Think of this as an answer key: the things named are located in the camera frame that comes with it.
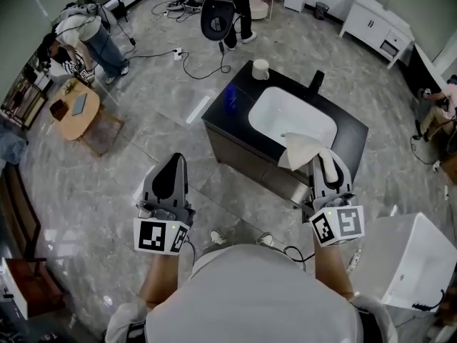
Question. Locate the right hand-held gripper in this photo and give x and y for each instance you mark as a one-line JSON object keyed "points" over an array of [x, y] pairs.
{"points": [[348, 223]]}

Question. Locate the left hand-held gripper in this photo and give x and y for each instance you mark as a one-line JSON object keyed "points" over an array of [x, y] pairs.
{"points": [[153, 234]]}

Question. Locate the white terry cloth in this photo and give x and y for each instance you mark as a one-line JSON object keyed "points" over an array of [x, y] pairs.
{"points": [[300, 152]]}

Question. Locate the person's right forearm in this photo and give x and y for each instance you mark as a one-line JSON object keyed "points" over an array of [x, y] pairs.
{"points": [[332, 270]]}

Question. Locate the person's left forearm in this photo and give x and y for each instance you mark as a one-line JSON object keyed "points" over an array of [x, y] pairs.
{"points": [[160, 277]]}

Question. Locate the black countertop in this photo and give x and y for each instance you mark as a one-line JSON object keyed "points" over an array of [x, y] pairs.
{"points": [[353, 134]]}

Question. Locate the person's left shoe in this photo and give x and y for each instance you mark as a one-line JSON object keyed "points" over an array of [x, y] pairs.
{"points": [[218, 237]]}

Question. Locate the person's shoe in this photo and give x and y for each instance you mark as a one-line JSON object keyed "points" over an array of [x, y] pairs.
{"points": [[265, 239], [218, 237]]}

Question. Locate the person's right shoe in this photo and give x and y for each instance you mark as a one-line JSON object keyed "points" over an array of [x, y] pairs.
{"points": [[265, 239]]}

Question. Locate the white floor tape strip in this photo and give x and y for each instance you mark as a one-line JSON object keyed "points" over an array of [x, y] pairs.
{"points": [[198, 109]]}

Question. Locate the white rectangular ceramic basin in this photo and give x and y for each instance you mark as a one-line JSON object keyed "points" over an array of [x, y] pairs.
{"points": [[400, 259]]}

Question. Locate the black faucet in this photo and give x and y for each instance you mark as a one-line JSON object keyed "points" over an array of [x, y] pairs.
{"points": [[317, 81]]}

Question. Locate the light wooden coffee table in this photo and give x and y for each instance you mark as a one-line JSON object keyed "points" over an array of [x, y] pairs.
{"points": [[76, 127]]}

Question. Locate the blue bottle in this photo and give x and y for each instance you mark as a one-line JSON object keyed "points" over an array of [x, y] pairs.
{"points": [[230, 98]]}

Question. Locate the grey laptop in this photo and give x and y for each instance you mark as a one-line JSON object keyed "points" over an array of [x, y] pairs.
{"points": [[79, 104]]}

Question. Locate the person's white shirt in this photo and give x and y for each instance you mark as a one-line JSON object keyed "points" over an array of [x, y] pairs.
{"points": [[257, 298]]}

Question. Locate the small brown box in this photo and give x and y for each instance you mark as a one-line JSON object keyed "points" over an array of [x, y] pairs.
{"points": [[59, 110]]}

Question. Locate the white mug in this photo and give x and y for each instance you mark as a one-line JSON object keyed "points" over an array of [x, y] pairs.
{"points": [[260, 69]]}

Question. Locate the white power strip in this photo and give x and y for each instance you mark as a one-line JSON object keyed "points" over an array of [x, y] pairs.
{"points": [[177, 54]]}

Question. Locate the small potted plant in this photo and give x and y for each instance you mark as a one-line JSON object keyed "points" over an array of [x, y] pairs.
{"points": [[69, 86]]}

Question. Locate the black shower fitting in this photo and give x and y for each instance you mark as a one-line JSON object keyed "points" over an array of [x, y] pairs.
{"points": [[428, 304]]}

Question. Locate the white vanity unit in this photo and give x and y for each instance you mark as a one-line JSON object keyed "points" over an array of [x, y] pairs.
{"points": [[375, 27]]}

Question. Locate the dark shelf rack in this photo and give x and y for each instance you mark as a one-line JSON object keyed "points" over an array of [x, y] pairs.
{"points": [[21, 98]]}

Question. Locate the small grey trash bin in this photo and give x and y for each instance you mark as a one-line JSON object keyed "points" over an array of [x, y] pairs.
{"points": [[321, 10]]}

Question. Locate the round white side table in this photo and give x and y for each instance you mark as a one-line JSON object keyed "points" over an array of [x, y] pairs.
{"points": [[262, 4]]}

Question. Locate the grey roller blind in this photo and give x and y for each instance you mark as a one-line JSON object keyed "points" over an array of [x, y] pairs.
{"points": [[421, 5]]}

